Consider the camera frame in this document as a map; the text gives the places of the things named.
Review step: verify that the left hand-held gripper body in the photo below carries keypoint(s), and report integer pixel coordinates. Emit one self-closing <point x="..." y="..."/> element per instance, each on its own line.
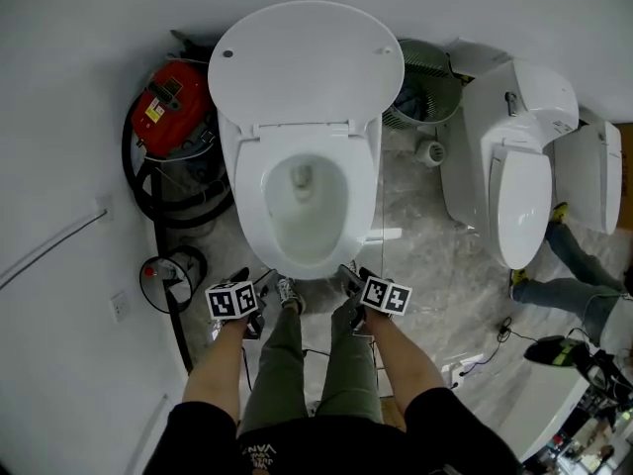
<point x="232" y="301"/>

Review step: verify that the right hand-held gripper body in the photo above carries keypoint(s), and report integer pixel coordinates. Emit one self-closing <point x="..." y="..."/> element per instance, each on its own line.
<point x="388" y="296"/>

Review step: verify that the person's right forearm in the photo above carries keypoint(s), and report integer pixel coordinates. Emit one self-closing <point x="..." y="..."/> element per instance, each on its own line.
<point x="403" y="359"/>

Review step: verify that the person's left forearm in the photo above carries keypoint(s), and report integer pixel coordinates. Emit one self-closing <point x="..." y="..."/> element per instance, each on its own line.
<point x="217" y="364"/>

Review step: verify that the white toilet bowl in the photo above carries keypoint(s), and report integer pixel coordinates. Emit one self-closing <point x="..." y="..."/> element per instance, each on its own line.
<point x="225" y="141"/>

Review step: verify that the white rounded smart toilet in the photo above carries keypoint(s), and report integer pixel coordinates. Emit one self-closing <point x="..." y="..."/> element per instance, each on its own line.
<point x="519" y="156"/>

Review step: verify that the white boxy toilet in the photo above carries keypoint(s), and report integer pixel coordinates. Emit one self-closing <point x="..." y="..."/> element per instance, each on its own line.
<point x="588" y="176"/>

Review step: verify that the person's right shoe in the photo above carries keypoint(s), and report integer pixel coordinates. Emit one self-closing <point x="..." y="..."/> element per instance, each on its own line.
<point x="352" y="266"/>

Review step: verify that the person's shoe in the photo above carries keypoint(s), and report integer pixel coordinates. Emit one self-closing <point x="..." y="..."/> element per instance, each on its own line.
<point x="352" y="266"/>
<point x="518" y="282"/>
<point x="559" y="213"/>
<point x="288" y="292"/>

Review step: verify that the person's left shoe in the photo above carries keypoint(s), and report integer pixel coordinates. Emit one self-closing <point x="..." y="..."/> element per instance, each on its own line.
<point x="288" y="292"/>

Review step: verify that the clear bottle with red cap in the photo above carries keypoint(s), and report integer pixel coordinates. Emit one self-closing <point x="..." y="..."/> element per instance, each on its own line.
<point x="160" y="272"/>

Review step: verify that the person's left leg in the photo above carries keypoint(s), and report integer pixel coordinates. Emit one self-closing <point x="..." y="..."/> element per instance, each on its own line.
<point x="279" y="364"/>

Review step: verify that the person's leg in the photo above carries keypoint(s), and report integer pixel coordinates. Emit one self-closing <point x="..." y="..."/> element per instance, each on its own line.
<point x="351" y="374"/>
<point x="279" y="364"/>
<point x="559" y="290"/>
<point x="573" y="255"/>

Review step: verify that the person's right leg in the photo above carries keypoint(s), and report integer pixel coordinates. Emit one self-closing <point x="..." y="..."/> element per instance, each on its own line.
<point x="351" y="374"/>

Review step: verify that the white drain pipe fitting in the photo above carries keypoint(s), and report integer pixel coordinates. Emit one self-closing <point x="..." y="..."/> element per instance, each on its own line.
<point x="431" y="152"/>

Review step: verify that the person's black T-shirt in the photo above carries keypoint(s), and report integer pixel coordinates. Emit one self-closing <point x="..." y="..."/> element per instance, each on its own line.
<point x="346" y="448"/>

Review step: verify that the blue cloth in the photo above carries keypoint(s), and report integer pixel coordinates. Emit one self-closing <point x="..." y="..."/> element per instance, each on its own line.
<point x="408" y="99"/>

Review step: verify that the metal mesh waste basket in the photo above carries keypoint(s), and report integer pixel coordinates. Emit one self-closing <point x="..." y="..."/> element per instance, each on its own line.
<point x="435" y="82"/>

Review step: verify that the brown wooden board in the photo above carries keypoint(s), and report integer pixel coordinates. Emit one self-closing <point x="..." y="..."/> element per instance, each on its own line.
<point x="627" y="166"/>

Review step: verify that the white wall socket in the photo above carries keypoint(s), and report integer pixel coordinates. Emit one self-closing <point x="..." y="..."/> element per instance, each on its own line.
<point x="119" y="306"/>

